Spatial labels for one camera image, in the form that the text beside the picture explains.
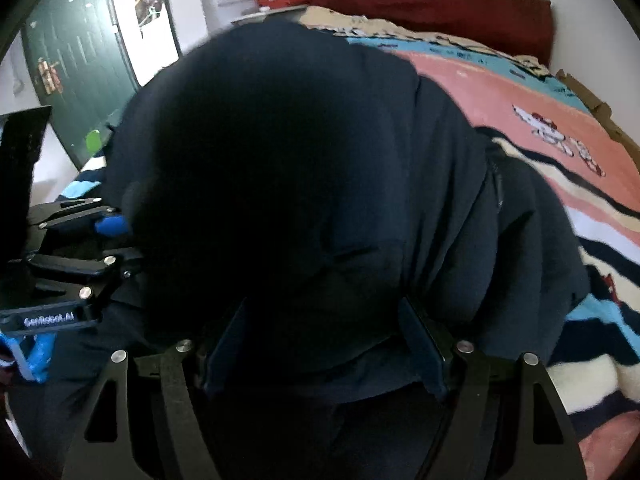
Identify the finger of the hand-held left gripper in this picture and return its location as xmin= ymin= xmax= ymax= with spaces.
xmin=27 ymin=197 xmax=127 ymax=237
xmin=24 ymin=246 xmax=147 ymax=291

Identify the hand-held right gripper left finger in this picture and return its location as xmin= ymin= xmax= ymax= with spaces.
xmin=62 ymin=299 xmax=251 ymax=480

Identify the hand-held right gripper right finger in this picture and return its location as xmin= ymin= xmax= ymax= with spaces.
xmin=400 ymin=295 xmax=587 ymax=480

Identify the dark navy hooded puffer jacket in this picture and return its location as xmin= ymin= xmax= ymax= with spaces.
xmin=10 ymin=19 xmax=592 ymax=480

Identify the person's left hand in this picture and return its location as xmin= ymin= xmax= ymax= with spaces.
xmin=0 ymin=331 xmax=55 ymax=386

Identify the green door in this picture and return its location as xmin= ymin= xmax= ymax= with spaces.
xmin=20 ymin=0 xmax=142 ymax=171

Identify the white bedside shelf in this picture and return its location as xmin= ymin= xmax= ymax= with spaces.
xmin=231 ymin=4 xmax=310 ymax=26

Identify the pink cartoon cat printed blanket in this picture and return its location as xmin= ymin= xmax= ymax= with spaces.
xmin=60 ymin=5 xmax=640 ymax=480

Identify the dark red headboard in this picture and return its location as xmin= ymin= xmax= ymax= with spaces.
xmin=307 ymin=0 xmax=553 ymax=68

